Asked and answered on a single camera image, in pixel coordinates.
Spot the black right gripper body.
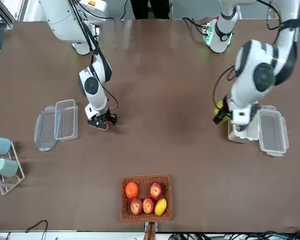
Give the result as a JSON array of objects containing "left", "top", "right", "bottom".
[{"left": 96, "top": 112, "right": 111, "bottom": 123}]

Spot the green apple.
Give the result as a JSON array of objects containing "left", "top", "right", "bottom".
[{"left": 213, "top": 100, "right": 230, "bottom": 125}]

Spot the white plastic box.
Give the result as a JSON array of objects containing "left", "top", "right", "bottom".
[{"left": 227, "top": 119, "right": 261, "bottom": 145}]

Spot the clear plastic box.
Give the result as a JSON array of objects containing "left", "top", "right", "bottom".
[{"left": 55, "top": 99, "right": 79, "bottom": 142}]

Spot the red apple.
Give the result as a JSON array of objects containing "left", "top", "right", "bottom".
[
  {"left": 129, "top": 197, "right": 144, "bottom": 216},
  {"left": 142, "top": 197, "right": 155, "bottom": 215},
  {"left": 149, "top": 182, "right": 165, "bottom": 200}
]

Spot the clear lid with latches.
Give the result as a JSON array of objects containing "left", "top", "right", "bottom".
[{"left": 257, "top": 105, "right": 290, "bottom": 158}]

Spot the clear plastic lid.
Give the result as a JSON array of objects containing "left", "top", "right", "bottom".
[{"left": 34, "top": 105, "right": 61, "bottom": 152}]

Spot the orange fruit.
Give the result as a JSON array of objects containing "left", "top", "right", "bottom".
[{"left": 125, "top": 181, "right": 139, "bottom": 199}]

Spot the yellow lemon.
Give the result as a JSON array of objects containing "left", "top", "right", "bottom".
[{"left": 154, "top": 198, "right": 168, "bottom": 216}]

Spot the light blue cup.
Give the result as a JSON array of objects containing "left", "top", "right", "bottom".
[{"left": 0, "top": 136, "right": 12, "bottom": 155}]

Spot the teal cup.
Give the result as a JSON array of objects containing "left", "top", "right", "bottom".
[{"left": 0, "top": 158, "right": 19, "bottom": 179}]

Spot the brown wicker basket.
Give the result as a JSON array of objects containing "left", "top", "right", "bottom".
[{"left": 120, "top": 174, "right": 173, "bottom": 224}]

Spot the person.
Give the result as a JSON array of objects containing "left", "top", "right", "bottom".
[{"left": 129, "top": 0, "right": 171, "bottom": 20}]

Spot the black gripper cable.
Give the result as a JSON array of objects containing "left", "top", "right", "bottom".
[{"left": 212, "top": 64, "right": 237, "bottom": 107}]

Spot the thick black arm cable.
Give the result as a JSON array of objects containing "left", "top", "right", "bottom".
[{"left": 68, "top": 0, "right": 120, "bottom": 112}]

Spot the black arm base cable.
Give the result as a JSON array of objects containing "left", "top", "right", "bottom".
[{"left": 181, "top": 16, "right": 217, "bottom": 29}]

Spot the black cable with connector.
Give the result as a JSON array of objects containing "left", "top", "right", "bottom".
[{"left": 256, "top": 0, "right": 285, "bottom": 31}]

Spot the wire cup rack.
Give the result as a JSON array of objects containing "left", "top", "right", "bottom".
[{"left": 0, "top": 141, "right": 26, "bottom": 196}]

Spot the thin black cable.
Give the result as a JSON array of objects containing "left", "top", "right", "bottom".
[{"left": 5, "top": 219, "right": 49, "bottom": 240}]

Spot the aluminium frame bar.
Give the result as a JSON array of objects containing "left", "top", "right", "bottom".
[{"left": 0, "top": 0, "right": 25, "bottom": 25}]

